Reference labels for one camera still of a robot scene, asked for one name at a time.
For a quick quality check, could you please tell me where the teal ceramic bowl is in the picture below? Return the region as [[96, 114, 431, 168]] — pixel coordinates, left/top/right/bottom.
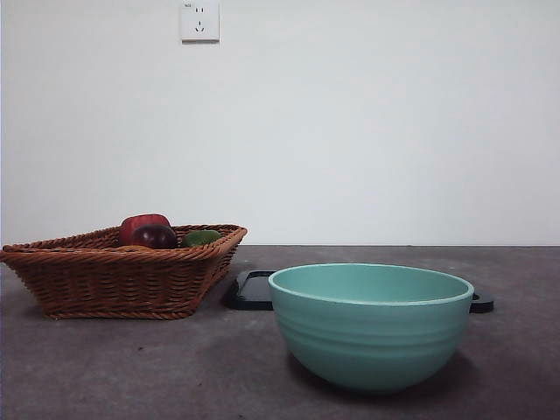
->
[[267, 262, 476, 394]]

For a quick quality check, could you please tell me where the green avocado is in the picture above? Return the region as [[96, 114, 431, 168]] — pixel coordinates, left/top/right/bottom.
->
[[181, 229, 223, 249]]

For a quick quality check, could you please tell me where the dark green rectangular tray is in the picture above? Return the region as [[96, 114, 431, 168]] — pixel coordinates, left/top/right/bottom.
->
[[223, 269, 495, 312]]

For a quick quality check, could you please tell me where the dark purple plum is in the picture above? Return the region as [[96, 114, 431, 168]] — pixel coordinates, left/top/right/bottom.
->
[[130, 223, 179, 249]]

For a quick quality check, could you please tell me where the red apple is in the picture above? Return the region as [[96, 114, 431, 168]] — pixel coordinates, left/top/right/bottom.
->
[[120, 213, 172, 247]]

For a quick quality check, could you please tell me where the brown wicker basket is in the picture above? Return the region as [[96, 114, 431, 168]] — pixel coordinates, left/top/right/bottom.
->
[[0, 223, 249, 320]]

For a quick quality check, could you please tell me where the white wall socket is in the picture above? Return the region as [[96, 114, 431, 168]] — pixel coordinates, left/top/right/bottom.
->
[[181, 0, 221, 44]]

